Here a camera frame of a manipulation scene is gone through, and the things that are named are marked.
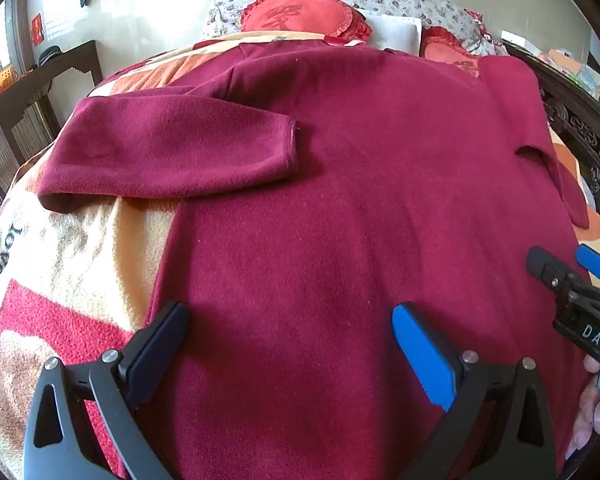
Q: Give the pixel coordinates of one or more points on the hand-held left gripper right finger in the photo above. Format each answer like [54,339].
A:
[425,355]

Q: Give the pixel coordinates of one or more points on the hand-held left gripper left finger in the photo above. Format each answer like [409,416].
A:
[155,350]

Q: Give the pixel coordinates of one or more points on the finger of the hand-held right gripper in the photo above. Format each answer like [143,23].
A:
[597,262]
[545,266]

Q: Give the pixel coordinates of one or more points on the maroon fleece top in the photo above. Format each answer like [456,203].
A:
[330,185]

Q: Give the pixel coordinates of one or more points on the person's right hand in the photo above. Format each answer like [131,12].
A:
[587,410]

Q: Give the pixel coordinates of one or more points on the orange printed blanket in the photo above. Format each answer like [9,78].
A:
[80,250]

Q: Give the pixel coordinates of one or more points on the pile of assorted packets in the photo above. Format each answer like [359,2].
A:
[580,72]

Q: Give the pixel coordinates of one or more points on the small red embroidered pillow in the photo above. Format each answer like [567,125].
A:
[445,50]

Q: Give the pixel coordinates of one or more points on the white pillow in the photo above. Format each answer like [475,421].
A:
[395,32]

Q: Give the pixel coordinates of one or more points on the dark wooden side furniture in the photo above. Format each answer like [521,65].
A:
[75,67]

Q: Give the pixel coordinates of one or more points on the black hat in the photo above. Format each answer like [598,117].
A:
[50,55]

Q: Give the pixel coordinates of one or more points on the red heart-shaped pillow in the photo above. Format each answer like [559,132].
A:
[290,15]

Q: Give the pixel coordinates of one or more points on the red wall paper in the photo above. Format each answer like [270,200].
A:
[37,27]

